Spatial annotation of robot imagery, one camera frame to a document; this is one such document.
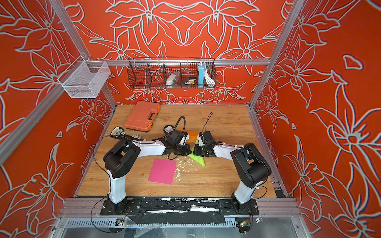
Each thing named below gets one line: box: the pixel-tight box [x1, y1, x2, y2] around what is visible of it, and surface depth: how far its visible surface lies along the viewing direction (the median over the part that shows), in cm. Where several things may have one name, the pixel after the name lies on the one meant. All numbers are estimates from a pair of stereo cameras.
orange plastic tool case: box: [124, 100, 161, 132], surface depth 108 cm
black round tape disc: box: [163, 124, 175, 135], surface depth 105 cm
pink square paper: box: [147, 158, 178, 185], surface depth 86 cm
